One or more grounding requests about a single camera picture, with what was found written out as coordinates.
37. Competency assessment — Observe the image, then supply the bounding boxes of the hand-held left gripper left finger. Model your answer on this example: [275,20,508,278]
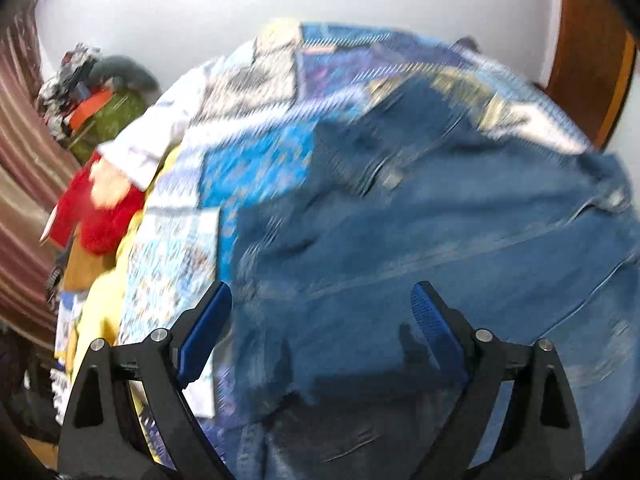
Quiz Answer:
[57,281,236,480]

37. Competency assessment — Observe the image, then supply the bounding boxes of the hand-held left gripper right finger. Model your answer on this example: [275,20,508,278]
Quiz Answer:
[410,281,586,480]

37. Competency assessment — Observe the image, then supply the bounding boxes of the blue denim jeans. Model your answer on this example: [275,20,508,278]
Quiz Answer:
[227,72,640,480]

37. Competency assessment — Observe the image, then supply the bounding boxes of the yellow cloth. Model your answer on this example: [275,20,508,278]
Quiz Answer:
[65,145,181,466]

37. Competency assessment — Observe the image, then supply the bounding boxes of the brown cardboard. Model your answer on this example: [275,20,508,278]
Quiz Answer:
[65,240,116,293]

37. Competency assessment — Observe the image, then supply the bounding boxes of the red plush toy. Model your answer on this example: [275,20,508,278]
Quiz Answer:
[42,152,146,256]

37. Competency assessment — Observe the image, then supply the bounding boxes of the patchwork printed blanket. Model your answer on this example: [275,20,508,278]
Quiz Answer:
[120,20,596,480]

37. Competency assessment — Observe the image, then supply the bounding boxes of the black bag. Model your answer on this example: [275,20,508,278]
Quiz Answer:
[0,330,61,446]

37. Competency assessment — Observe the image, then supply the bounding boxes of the white cloth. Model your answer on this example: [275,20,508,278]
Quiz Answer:
[97,55,226,191]

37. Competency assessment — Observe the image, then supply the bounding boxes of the green patterned bag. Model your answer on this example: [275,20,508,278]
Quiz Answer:
[67,87,148,163]

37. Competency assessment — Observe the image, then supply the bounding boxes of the striped maroon curtain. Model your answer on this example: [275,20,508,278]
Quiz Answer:
[0,10,83,346]

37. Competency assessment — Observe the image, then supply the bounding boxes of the orange box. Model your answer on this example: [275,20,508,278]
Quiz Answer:
[67,89,113,131]

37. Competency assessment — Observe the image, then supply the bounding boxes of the grey cloth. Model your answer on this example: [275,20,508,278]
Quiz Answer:
[87,55,161,93]

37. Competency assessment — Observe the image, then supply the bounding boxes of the pile of patterned clutter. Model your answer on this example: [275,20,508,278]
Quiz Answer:
[37,45,101,126]

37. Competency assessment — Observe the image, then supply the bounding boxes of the wooden headboard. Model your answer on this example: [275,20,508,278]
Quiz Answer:
[542,0,638,153]

